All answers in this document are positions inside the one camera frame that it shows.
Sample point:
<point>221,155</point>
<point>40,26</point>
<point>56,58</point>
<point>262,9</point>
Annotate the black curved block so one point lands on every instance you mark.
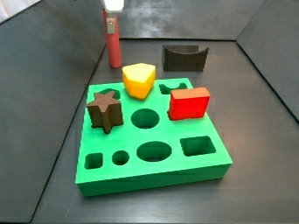
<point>184,58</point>

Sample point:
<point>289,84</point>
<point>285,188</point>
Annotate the green shape sorter board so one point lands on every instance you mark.
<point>150,151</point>

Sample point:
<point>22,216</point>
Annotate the yellow pentagon block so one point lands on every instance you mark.
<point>138,79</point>

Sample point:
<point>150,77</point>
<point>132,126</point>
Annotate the brown star block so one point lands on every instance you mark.
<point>104,111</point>

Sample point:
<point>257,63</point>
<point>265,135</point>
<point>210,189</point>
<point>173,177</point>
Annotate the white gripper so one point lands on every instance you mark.
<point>112,6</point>

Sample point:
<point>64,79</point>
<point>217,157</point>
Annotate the red rectangular block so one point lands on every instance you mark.
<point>188,103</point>

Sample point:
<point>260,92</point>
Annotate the red oval cylinder peg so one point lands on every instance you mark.
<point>112,44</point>

